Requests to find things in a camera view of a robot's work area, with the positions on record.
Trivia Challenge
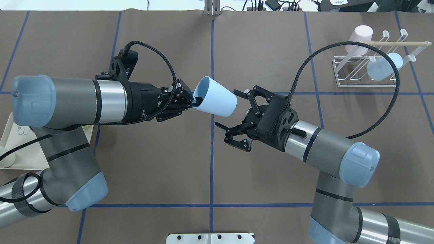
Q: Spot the pink plastic cup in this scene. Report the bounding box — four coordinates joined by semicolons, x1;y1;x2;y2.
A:
345;25;373;57

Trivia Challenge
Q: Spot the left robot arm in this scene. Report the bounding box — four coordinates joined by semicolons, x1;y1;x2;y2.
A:
1;75;204;228

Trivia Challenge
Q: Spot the white plastic tray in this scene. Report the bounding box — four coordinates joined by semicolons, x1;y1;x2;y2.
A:
0;112;94;170

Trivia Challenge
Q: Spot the aluminium frame post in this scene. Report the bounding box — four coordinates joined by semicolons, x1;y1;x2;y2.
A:
204;0;221;16

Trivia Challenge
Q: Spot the braided right arm cable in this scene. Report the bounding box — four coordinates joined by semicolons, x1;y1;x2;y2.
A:
288;41;400;139

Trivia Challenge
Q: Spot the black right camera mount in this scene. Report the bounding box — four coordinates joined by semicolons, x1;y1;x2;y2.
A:
254;95;299;152

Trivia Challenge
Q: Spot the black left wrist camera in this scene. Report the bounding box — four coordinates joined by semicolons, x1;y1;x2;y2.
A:
109;49;139;83

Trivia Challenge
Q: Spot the light blue cup front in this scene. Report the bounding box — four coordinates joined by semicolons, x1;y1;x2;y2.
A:
193;76;237;117

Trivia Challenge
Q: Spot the light blue cup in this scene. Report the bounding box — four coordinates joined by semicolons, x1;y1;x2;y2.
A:
193;76;237;117
367;53;403;81

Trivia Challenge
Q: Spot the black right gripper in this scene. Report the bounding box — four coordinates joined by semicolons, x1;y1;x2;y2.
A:
215;85;274;152

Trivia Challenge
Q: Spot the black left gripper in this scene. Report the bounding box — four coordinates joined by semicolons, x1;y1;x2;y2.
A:
127;79;203;122

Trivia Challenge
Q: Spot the metal mounting plate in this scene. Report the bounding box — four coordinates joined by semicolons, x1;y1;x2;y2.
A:
165;233;255;244

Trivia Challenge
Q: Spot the white wire cup rack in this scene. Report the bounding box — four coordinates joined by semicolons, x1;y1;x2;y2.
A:
332;29;432;88

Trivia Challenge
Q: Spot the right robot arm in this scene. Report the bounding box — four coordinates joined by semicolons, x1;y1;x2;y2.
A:
215;85;434;244

